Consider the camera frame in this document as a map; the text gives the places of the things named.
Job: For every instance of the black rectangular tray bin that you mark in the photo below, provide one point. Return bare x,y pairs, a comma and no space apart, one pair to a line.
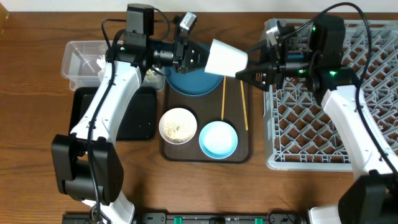
138,123

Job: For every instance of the clear plastic waste bin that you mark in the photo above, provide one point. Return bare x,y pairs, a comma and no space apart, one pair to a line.
79,63

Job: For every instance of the light blue small bowl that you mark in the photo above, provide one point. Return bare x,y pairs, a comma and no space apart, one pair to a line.
218,140

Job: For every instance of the left wooden chopstick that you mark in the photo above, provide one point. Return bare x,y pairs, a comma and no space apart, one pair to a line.
223,98

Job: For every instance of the white paper cup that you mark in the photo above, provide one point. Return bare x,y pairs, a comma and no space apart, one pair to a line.
225,60

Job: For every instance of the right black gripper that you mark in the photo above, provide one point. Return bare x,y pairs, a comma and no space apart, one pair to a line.
273,71

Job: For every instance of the right wooden chopstick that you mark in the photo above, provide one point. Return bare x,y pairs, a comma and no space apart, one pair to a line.
244,105

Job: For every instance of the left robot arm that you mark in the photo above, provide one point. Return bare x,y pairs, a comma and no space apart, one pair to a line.
87,167

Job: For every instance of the dark brown serving tray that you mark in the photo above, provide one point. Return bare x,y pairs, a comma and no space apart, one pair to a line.
207,108

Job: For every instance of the grey dishwasher rack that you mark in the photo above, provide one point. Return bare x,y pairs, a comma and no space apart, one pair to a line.
300,136

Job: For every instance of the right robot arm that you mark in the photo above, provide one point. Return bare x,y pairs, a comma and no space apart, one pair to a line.
337,89

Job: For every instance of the dark blue plate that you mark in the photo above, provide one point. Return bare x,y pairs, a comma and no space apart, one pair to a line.
196,83

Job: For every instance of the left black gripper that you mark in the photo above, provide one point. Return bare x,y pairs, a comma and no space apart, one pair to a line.
180,59

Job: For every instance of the wooden chopstick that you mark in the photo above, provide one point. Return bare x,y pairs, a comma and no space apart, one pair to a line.
244,105
223,98

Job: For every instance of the white bowl with food residue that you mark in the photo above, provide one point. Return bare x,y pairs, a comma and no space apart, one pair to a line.
177,126

